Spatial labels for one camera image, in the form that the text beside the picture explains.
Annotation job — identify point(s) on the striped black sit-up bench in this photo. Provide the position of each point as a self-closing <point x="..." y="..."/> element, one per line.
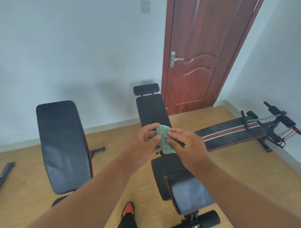
<point x="230" y="136"/>

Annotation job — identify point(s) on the red-brown wooden door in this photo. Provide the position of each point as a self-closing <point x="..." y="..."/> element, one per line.
<point x="200" y="70"/>

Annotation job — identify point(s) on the person's right forearm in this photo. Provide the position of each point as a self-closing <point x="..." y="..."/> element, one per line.
<point x="239" y="199"/>

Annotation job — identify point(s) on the black trousers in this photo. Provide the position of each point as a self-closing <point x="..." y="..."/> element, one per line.
<point x="128" y="222"/>

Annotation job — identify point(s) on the black weight bench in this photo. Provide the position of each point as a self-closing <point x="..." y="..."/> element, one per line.
<point x="152" y="110"/>
<point x="61" y="141"/>

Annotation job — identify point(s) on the red black left shoe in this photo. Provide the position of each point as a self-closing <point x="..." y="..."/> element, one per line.
<point x="128" y="208"/>

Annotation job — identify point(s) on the person's left forearm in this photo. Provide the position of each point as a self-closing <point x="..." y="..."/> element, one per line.
<point x="89" y="199"/>

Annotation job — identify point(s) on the white wall switch plate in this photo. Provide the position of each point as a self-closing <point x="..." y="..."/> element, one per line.
<point x="145" y="7"/>

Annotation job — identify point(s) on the person's right hand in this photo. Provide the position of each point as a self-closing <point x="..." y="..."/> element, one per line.
<point x="192" y="150"/>

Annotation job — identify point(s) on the green cleaning cloth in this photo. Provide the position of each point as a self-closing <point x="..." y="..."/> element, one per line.
<point x="164" y="141"/>

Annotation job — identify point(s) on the person's left hand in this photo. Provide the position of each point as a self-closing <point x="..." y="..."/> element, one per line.
<point x="136" y="150"/>

